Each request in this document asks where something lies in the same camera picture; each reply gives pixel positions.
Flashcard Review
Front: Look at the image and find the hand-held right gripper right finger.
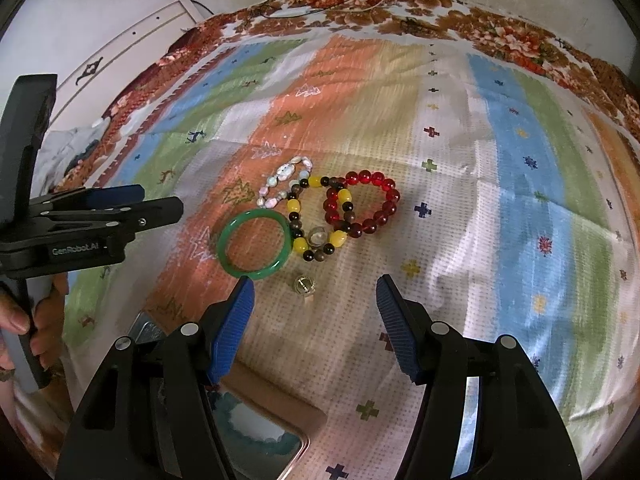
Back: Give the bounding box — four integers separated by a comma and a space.
376, 274, 583, 480

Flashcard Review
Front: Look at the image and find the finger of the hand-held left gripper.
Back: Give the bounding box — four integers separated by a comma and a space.
30, 184, 146, 214
47, 197, 185, 242

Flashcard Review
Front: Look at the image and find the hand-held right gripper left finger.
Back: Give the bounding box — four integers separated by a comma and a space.
60, 276, 256, 480

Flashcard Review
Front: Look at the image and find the green jade bangle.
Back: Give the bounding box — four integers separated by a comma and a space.
216, 210, 292, 281

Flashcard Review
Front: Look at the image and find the wooden jewelry box with mirror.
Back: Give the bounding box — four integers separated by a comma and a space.
127, 310, 328, 480

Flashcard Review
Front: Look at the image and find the red bead bracelet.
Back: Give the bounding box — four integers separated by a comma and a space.
322, 170, 402, 237

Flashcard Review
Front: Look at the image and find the yellow and brown bead bracelet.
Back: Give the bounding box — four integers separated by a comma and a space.
285, 175, 357, 264

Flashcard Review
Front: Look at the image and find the white pearl shell bracelet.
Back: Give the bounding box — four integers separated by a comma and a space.
256, 156, 314, 209

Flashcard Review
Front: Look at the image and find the person's left hand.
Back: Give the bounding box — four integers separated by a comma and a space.
0, 274, 69, 375

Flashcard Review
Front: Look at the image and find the grey cloth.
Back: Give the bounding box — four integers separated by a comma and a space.
30, 120, 113, 196

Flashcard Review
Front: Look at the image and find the striped patterned blanket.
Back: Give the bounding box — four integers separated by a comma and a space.
15, 35, 640, 480

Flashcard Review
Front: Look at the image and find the white cabinet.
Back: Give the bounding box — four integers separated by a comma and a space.
47, 0, 213, 133

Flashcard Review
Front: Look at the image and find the brown floral bedsheet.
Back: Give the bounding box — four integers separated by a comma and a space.
50, 0, 640, 161

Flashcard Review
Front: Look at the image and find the black cabinet handle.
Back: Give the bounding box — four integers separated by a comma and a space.
75, 57, 104, 86

